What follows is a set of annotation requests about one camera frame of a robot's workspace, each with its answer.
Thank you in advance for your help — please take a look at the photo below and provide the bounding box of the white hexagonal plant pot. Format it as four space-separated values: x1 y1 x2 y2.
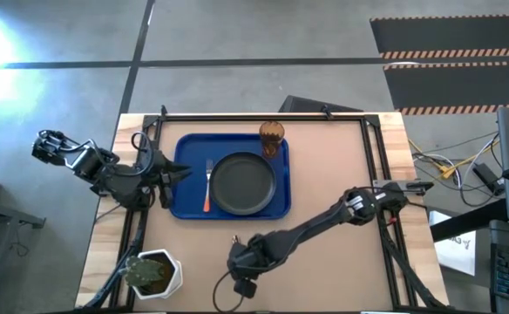
131 248 184 301

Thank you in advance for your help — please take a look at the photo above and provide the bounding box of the blue plastic tray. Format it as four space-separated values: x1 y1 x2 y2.
169 133 292 221

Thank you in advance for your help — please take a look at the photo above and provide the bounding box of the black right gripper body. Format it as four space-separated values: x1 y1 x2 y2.
227 237 265 301

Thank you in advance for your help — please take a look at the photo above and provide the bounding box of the dark grey round plate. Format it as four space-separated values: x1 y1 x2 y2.
209 151 278 216

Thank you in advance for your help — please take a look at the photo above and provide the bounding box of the black hazard striped floor mat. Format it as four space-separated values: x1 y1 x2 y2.
382 59 509 116
369 14 509 61

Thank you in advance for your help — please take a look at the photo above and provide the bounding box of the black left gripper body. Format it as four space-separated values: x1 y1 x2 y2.
147 150 175 209

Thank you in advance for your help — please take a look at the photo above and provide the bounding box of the white paper sheet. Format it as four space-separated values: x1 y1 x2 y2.
428 210 478 277

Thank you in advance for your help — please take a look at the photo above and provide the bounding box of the black aluminium table frame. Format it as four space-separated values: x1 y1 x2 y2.
78 104 451 313

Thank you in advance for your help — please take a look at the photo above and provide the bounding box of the amber faceted plastic tumbler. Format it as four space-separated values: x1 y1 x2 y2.
258 119 286 160

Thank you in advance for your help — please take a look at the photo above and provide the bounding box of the black desk bar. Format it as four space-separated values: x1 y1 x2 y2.
430 198 509 243

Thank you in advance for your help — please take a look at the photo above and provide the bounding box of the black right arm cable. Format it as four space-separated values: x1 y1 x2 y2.
212 269 243 314

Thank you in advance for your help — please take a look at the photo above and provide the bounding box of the black power adapter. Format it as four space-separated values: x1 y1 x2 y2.
472 161 506 196

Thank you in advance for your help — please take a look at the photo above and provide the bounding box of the silver fork with orange handle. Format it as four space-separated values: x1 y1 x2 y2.
202 158 214 214

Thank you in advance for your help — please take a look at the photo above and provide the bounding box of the green cactus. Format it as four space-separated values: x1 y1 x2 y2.
118 256 166 289

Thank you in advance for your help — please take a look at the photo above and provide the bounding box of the yellow floor cable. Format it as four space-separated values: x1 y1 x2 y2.
409 138 499 181

